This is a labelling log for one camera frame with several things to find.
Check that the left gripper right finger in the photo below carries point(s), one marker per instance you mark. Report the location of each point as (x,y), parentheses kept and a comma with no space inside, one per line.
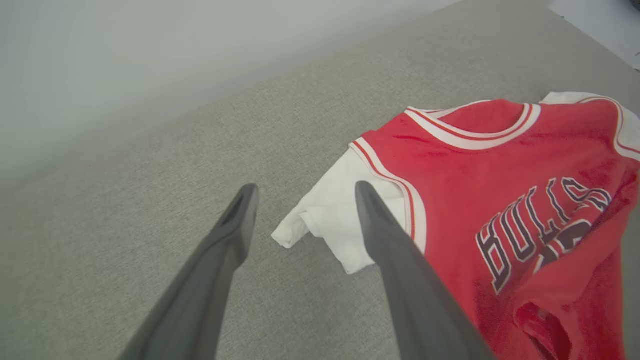
(420,310)

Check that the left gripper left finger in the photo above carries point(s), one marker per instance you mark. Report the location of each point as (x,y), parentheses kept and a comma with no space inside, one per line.
(200,300)

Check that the red Bulls basketball jersey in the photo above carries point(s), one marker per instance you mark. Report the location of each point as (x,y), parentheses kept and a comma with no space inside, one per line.
(475,200)

